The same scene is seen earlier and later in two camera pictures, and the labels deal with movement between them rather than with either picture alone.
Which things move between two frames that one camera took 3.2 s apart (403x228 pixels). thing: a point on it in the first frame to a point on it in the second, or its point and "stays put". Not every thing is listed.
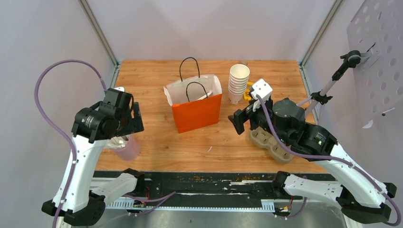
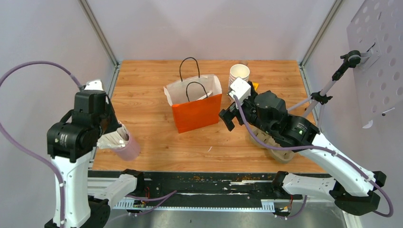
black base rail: [175, 191] stays put
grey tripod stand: [350, 59] stays put
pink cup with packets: [125, 147] stays put
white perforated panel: [377, 25] stays put
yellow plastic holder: [246, 96] to [255, 85]
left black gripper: [135, 124] to [115, 123]
